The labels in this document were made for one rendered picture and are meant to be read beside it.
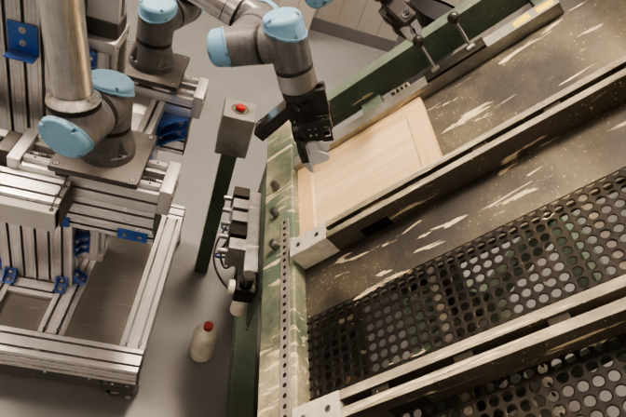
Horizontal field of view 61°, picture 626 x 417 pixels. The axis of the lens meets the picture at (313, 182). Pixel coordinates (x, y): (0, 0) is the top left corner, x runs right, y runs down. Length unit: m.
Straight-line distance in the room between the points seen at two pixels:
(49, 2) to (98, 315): 1.32
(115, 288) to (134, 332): 0.23
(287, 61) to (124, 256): 1.53
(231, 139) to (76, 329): 0.88
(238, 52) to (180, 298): 1.65
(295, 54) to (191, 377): 1.60
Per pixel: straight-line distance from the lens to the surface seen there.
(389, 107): 1.73
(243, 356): 2.18
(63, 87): 1.25
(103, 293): 2.24
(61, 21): 1.18
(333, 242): 1.47
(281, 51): 0.99
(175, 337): 2.39
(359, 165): 1.66
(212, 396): 2.29
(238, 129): 1.97
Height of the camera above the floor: 2.02
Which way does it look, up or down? 38 degrees down
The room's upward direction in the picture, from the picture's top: 21 degrees clockwise
